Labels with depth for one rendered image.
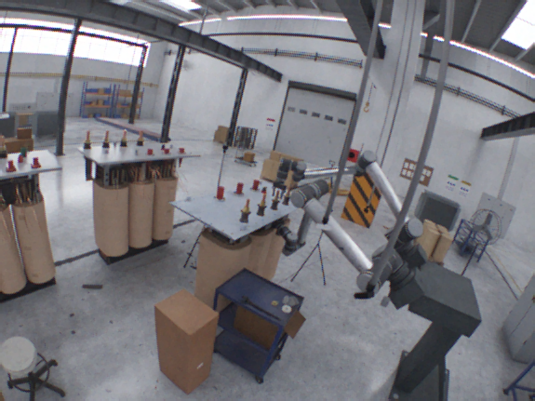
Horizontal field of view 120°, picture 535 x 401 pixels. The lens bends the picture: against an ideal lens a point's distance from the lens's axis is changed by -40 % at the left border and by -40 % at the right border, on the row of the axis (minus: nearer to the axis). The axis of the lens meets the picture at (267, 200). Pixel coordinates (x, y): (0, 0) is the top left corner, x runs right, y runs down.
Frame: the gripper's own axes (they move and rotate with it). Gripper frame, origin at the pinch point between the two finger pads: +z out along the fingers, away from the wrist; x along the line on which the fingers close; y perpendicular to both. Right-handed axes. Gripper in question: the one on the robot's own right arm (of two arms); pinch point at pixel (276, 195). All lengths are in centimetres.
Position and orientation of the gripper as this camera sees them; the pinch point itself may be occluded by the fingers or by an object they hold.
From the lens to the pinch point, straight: 260.6
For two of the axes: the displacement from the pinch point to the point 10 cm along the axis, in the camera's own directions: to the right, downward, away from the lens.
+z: -2.2, 9.2, 3.2
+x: -8.1, -3.5, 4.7
